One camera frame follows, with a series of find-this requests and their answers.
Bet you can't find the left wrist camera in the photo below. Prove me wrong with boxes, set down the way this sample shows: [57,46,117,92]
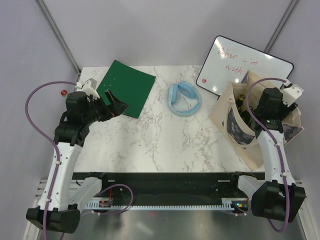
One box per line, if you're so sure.
[75,78,100,100]

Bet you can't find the purple cable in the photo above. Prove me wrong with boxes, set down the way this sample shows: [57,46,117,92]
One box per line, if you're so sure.
[24,80,83,240]
[246,77,293,234]

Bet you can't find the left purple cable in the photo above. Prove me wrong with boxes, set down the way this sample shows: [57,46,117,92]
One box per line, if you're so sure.
[24,80,83,240]

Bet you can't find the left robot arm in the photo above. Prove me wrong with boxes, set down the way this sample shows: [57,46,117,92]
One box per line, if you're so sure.
[26,90,128,234]

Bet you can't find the small whiteboard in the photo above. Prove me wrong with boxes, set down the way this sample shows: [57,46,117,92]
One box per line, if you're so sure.
[196,35,294,96]

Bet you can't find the white cable duct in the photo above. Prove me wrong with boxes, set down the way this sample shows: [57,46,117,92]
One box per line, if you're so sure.
[84,198,235,211]

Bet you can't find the red capped clear bottle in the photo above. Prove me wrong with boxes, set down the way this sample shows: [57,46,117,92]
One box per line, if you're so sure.
[60,90,68,98]

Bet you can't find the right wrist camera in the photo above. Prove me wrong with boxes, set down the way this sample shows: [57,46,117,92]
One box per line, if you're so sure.
[280,79,304,107]

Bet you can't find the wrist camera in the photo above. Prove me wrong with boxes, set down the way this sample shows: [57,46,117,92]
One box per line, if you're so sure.
[75,78,100,100]
[280,79,304,107]

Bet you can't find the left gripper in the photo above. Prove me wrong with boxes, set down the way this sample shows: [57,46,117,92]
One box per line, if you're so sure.
[82,89,128,125]

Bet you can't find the beige canvas bag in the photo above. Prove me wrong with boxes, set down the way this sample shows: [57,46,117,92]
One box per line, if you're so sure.
[208,70,304,171]

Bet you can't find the green ring binder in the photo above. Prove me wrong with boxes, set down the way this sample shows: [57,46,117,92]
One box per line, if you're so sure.
[96,60,156,119]

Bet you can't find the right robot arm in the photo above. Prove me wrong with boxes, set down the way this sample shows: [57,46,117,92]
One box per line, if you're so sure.
[229,87,306,223]

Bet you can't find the blue headphones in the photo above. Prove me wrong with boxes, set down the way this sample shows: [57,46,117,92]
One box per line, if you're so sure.
[167,81,202,117]

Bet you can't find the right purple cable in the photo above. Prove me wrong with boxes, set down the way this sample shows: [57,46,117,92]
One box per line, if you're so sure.
[246,77,293,234]

